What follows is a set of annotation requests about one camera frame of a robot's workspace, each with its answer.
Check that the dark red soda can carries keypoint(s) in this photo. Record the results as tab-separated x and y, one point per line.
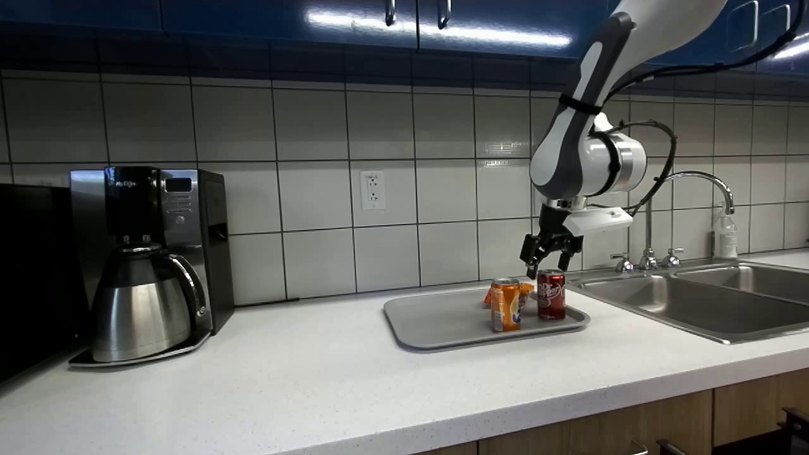
553	295

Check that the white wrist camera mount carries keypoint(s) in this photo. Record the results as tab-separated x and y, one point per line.
602	218

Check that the black microwave oven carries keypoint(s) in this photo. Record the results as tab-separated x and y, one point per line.
34	279

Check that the wooden lower cabinets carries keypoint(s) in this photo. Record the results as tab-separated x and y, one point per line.
640	424

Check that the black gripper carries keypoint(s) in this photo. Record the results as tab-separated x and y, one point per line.
553	231

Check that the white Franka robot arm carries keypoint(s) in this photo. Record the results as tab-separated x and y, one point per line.
622	51

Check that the orange Fanta soda can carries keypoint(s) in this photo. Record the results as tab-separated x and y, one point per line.
506	305

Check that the black coffee maker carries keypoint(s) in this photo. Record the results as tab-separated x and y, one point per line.
190	218

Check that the white wall outlet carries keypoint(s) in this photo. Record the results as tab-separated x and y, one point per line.
373	190

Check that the chrome gooseneck faucet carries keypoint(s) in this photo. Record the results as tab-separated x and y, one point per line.
649	243

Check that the orange Cheetos snack bag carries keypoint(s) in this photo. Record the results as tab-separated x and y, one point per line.
527	290

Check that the stainless steel coffee carafe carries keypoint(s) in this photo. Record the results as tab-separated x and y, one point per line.
139	312

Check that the glossy blue upper cabinets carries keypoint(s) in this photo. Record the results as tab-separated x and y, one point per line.
211	20

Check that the grey plastic tray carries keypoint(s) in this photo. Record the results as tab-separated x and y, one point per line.
439	328

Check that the clear soap bottle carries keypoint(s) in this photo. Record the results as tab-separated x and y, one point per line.
723	241

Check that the stainless steel double sink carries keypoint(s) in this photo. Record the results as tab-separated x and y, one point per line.
717	303

